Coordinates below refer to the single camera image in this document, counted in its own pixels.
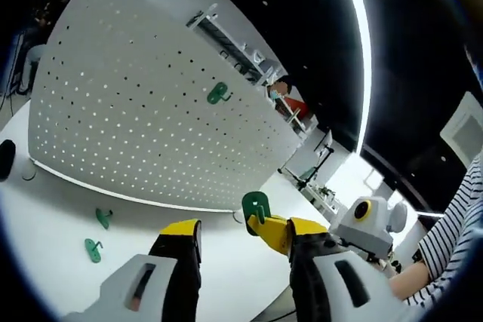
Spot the white ceiling air vent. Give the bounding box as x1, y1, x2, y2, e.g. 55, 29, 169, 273
439, 91, 483, 164

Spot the black metal stand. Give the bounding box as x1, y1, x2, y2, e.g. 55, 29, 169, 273
278, 136, 336, 191

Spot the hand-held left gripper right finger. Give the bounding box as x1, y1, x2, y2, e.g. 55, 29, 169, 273
287, 217, 423, 322

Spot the person in striped shirt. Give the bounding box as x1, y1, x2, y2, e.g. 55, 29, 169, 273
407, 155, 483, 308

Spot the white shelf rack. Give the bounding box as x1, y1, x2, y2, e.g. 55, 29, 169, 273
185, 2, 288, 87

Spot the black rounded object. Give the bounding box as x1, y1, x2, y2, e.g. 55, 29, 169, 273
0, 140, 17, 182

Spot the grey perforated mounting plate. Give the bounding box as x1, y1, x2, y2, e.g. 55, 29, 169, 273
20, 0, 305, 225

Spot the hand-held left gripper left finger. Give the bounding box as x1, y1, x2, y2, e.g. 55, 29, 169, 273
62, 218, 203, 322

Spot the green hook assembly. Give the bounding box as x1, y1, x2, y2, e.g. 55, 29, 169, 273
84, 238, 104, 265
206, 81, 233, 106
241, 191, 272, 225
94, 207, 114, 231

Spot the white ceiling light strip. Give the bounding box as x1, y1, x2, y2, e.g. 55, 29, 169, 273
335, 0, 374, 153

